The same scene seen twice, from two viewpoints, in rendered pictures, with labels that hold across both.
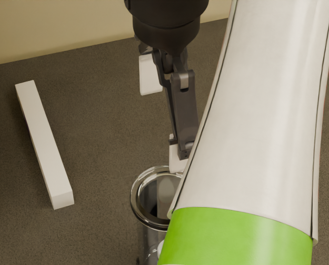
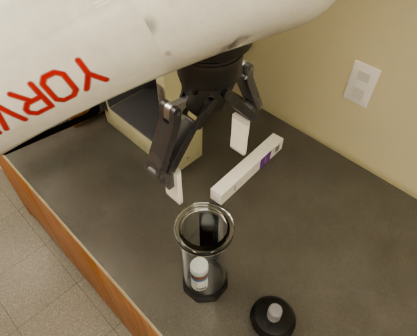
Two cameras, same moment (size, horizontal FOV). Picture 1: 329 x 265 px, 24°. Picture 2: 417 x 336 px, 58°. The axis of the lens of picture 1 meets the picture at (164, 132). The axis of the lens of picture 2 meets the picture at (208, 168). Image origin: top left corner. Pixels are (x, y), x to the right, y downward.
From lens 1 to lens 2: 66 cm
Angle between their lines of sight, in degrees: 39
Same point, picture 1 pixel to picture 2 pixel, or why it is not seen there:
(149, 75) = (236, 133)
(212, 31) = not seen: outside the picture
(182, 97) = (162, 126)
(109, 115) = (296, 190)
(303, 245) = not seen: outside the picture
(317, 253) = not seen: outside the picture
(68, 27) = (337, 134)
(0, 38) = (298, 111)
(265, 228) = not seen: outside the picture
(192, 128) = (157, 157)
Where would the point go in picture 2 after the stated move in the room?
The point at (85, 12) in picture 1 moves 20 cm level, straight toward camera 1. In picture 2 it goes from (351, 133) to (301, 163)
